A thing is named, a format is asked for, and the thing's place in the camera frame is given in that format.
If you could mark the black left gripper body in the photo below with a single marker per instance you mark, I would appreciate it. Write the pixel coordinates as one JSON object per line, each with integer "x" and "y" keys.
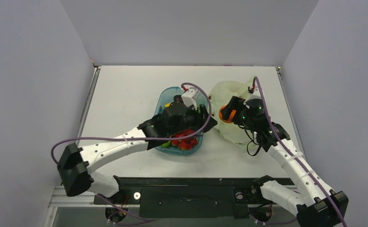
{"x": 191, "y": 120}

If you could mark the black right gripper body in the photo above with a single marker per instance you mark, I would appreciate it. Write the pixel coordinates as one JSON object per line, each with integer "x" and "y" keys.
{"x": 232, "y": 107}

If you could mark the orange fake fruit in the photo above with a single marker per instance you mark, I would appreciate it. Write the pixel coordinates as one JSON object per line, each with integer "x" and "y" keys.
{"x": 227, "y": 114}

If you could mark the light green plastic bag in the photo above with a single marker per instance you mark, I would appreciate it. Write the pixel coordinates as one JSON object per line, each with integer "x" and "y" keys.
{"x": 220, "y": 95}

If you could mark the teal plastic tub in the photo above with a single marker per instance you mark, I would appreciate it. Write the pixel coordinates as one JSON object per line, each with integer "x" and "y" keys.
{"x": 167, "y": 97}

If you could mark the red yellow fake lychee bunch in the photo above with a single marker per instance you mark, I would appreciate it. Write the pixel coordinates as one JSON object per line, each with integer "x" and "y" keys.
{"x": 184, "y": 144}

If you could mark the green fake apple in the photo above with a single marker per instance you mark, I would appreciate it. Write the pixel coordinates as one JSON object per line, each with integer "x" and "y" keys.
{"x": 166, "y": 144}

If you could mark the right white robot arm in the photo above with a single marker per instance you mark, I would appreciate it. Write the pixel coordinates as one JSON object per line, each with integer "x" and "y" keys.
{"x": 315, "y": 204}

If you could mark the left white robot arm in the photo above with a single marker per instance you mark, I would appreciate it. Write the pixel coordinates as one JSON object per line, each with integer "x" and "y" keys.
{"x": 147, "y": 135}

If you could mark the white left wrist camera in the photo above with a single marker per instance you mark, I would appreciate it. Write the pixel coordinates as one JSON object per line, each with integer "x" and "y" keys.
{"x": 190, "y": 97}

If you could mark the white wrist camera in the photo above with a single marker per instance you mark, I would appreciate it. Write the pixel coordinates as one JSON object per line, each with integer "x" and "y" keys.
{"x": 254, "y": 92}
{"x": 190, "y": 97}

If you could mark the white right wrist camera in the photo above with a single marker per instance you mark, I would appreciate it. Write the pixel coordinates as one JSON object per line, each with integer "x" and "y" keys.
{"x": 254, "y": 92}

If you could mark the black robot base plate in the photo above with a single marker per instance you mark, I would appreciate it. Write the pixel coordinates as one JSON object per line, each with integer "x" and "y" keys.
{"x": 189, "y": 197}

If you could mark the aluminium table frame rail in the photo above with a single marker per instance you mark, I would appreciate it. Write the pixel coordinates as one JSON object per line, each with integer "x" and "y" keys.
{"x": 70, "y": 166}

